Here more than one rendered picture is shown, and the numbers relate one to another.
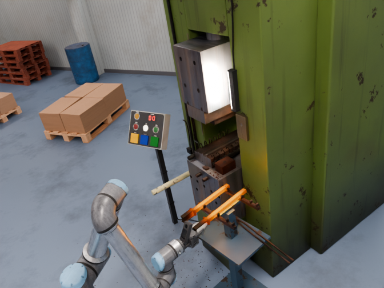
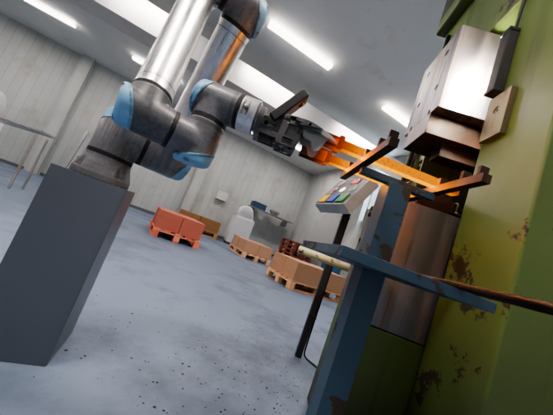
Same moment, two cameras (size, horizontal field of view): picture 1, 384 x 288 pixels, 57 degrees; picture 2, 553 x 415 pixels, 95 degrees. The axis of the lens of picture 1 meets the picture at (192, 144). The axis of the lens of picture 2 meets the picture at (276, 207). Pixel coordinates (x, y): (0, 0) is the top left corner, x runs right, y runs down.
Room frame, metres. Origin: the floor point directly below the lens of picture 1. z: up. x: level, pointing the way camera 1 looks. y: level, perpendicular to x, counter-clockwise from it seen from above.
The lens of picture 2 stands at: (0.98, -0.30, 0.62)
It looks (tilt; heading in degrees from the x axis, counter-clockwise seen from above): 7 degrees up; 35
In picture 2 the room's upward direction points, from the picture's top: 21 degrees clockwise
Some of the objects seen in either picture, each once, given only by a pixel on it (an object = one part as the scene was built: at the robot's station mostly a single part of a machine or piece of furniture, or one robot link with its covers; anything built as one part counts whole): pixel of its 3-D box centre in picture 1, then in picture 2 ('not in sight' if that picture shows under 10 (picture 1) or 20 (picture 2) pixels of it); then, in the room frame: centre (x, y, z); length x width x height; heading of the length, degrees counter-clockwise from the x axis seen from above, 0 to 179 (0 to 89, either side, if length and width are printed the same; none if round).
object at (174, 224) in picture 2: not in sight; (175, 226); (4.03, 3.86, 0.22); 1.28 x 0.91 x 0.44; 56
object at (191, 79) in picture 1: (219, 70); (480, 94); (2.23, -0.26, 1.56); 0.42 x 0.39 x 0.40; 120
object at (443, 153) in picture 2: (227, 111); (468, 163); (2.26, -0.29, 1.24); 0.30 x 0.07 x 0.06; 120
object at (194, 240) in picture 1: (187, 240); (278, 130); (1.46, 0.12, 0.89); 0.12 x 0.08 x 0.09; 128
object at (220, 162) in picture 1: (225, 165); (428, 203); (2.04, -0.20, 0.95); 0.12 x 0.09 x 0.07; 120
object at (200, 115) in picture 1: (219, 103); (460, 146); (2.27, -0.24, 1.32); 0.42 x 0.20 x 0.10; 120
